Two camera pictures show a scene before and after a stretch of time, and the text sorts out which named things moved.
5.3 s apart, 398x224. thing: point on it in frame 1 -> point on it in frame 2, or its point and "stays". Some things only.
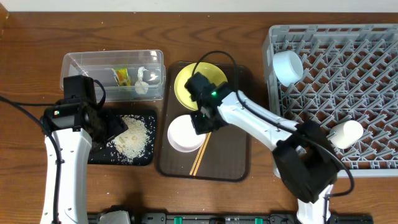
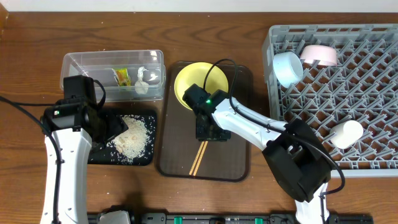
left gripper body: [100, 138] stays
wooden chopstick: [198, 157] stays
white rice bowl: [181, 134] -> [327, 55]
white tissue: [141, 86] stays
